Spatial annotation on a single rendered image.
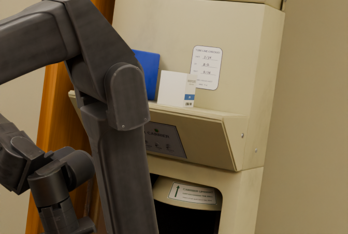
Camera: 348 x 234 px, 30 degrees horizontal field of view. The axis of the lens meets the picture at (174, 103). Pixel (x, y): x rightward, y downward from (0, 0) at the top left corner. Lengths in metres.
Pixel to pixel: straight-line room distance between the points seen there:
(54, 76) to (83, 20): 0.63
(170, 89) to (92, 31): 0.50
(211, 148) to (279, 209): 0.53
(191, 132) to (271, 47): 0.23
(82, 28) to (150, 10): 0.62
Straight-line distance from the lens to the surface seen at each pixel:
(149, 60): 1.21
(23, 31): 0.65
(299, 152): 1.59
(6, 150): 1.09
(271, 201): 1.62
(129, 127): 0.68
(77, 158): 1.13
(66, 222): 1.09
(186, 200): 1.25
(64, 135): 1.32
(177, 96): 1.14
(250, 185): 1.23
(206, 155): 1.15
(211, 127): 1.08
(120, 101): 0.67
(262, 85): 1.20
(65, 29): 0.66
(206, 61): 1.20
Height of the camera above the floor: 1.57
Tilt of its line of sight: 3 degrees down
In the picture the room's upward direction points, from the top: 8 degrees clockwise
